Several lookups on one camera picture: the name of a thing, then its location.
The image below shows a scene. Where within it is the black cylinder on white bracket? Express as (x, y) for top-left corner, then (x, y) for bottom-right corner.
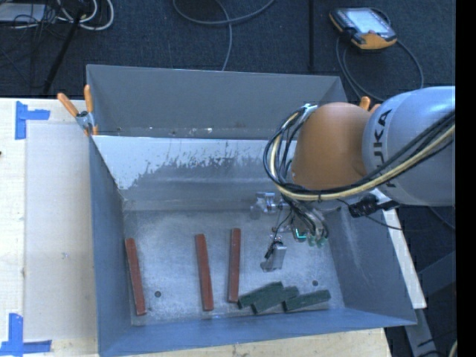
(348, 193), (401, 219)

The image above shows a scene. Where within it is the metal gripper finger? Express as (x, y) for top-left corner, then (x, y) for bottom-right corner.
(260, 241), (289, 274)
(249, 191), (280, 221)

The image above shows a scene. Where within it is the grey metal bin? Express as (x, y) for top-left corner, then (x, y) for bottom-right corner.
(85, 63), (419, 357)

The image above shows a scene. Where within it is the pale wood flat board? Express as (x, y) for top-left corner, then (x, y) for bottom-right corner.
(22, 119), (100, 344)

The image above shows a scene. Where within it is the red-brown flat block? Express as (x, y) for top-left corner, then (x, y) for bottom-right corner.
(194, 233), (216, 312)
(226, 228), (242, 304)
(123, 237), (148, 317)

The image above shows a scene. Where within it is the dark green flat block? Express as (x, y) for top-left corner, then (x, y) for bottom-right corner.
(251, 286), (300, 315)
(283, 289), (332, 313)
(237, 280), (286, 310)

